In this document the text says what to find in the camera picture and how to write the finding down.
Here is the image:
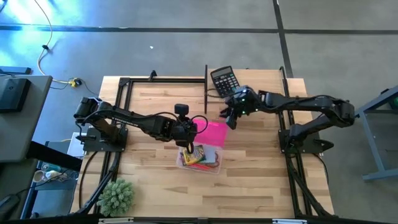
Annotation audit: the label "red handled scissors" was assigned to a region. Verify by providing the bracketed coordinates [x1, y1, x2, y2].
[198, 151, 221, 170]

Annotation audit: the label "black desk calculator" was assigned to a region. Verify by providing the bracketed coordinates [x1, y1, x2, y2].
[210, 65, 242, 99]

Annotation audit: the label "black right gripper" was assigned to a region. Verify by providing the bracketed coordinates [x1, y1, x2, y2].
[220, 86, 265, 131]

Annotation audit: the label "black aluminium rig frame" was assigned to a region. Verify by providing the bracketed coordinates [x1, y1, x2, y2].
[74, 67, 335, 224]

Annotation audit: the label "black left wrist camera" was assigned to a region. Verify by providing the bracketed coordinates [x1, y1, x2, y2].
[174, 103, 190, 121]

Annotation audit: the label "black power cable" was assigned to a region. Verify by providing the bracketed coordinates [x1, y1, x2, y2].
[77, 151, 100, 210]

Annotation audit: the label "clear plastic pencil box base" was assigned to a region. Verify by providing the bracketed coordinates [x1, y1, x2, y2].
[175, 143, 224, 174]

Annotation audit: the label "utility cart with clutter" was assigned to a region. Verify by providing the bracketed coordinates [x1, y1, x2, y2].
[18, 141, 83, 220]

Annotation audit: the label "cream floor cable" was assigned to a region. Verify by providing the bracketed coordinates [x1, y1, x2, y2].
[32, 0, 75, 85]

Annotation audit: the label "white paper sheet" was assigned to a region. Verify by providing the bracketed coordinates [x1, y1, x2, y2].
[67, 132, 86, 158]

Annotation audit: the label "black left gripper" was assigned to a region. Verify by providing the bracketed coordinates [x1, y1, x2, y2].
[170, 119, 198, 155]

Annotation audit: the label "pink pencil box lid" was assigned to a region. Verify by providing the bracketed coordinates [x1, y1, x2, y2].
[192, 119, 229, 149]

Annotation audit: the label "crayon box green and yellow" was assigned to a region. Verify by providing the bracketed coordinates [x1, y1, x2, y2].
[181, 144, 206, 166]

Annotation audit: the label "black flat bar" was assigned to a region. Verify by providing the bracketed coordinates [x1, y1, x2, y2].
[0, 65, 32, 75]

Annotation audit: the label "black box device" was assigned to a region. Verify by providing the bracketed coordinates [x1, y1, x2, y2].
[0, 77, 32, 113]

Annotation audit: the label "raised wooden shelf black posts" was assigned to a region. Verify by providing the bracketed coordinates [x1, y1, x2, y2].
[204, 64, 289, 114]

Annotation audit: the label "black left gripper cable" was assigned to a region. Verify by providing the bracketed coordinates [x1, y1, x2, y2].
[189, 114, 209, 134]

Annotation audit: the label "grey desk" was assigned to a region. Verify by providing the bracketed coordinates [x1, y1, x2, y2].
[0, 74, 53, 163]

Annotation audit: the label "grey-blue metal stand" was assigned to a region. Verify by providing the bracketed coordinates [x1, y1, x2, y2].
[356, 85, 398, 182]

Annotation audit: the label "green artificial plant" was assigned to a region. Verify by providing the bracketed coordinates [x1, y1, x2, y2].
[96, 177, 136, 218]

